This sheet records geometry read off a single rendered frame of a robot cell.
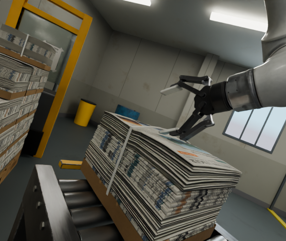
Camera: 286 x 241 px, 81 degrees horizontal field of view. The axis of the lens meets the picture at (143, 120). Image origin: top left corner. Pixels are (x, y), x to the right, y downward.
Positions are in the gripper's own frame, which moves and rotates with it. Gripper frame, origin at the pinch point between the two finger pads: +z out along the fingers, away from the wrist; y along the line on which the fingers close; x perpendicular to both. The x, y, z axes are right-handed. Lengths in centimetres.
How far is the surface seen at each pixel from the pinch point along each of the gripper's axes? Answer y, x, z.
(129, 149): 13.9, -12.8, 0.9
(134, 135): 10.4, -12.6, -0.4
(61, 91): -67, 15, 174
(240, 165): -5, 424, 102
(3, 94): -17, -37, 86
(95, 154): 14.9, -13.4, 16.8
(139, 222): 29.2, -13.3, -4.9
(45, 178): 22.8, -25.0, 22.1
